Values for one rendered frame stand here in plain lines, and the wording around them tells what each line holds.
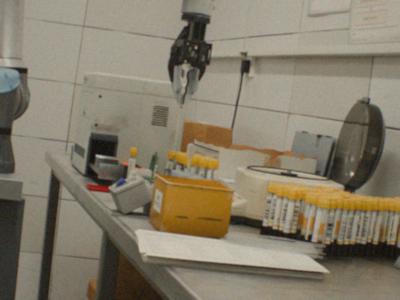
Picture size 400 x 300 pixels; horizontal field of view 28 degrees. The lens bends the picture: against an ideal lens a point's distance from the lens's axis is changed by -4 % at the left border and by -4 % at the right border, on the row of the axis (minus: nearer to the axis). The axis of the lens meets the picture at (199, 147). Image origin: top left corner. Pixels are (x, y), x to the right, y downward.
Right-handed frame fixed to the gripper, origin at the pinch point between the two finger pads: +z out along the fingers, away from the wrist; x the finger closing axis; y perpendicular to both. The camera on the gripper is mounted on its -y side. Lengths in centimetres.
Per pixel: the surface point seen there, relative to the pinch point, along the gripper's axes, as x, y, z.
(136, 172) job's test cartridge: -8.7, 0.7, 18.5
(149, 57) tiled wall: 29, -171, -17
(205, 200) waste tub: -4.6, 43.1, 18.3
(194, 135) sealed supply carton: 27, -76, 11
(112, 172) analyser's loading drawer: -9.7, -22.3, 21.5
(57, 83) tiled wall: -11, -171, 0
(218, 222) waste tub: -1.5, 43.3, 22.2
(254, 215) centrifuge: 13.5, 23.1, 23.0
